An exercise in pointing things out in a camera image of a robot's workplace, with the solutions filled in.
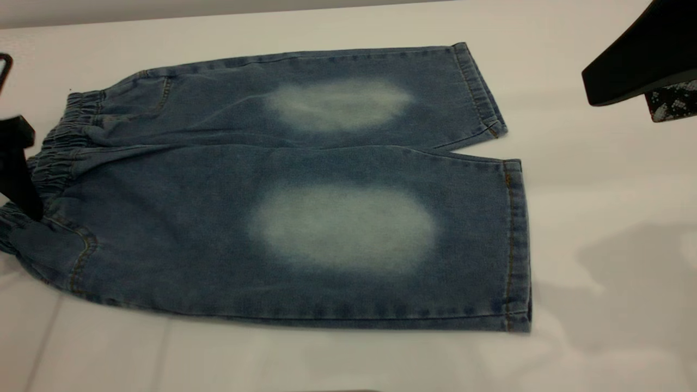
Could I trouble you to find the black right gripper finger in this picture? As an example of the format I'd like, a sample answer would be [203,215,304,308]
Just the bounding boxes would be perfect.
[645,80,697,123]
[582,0,697,107]

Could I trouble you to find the blue denim pants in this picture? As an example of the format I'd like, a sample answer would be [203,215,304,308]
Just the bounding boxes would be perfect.
[0,42,533,334]

